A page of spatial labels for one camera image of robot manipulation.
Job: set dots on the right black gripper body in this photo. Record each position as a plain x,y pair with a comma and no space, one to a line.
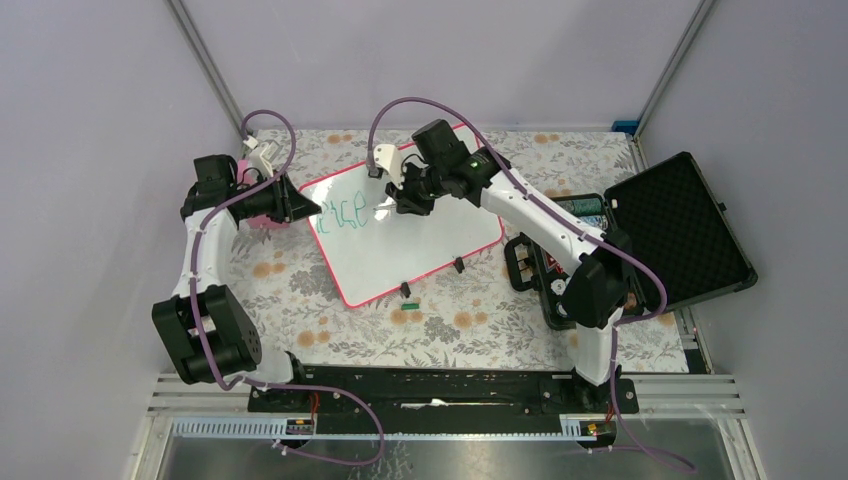
421,187

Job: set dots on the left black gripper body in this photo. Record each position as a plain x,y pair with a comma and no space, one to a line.
271,202

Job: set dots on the pink framed whiteboard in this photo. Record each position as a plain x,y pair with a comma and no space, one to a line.
369,254

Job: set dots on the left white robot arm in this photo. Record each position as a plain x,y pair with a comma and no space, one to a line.
204,329

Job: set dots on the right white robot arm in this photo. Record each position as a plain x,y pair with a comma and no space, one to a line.
550,225

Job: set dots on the pink eraser block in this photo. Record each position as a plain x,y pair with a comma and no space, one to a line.
248,176

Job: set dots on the floral table mat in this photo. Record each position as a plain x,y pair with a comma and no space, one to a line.
469,320

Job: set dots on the blue clip at corner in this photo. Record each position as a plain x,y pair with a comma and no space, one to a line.
629,127

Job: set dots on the black poker chip case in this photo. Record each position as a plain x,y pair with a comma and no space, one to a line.
666,217

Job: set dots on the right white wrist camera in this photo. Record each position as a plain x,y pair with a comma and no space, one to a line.
386,159

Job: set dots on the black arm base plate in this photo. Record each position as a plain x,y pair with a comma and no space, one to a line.
427,401

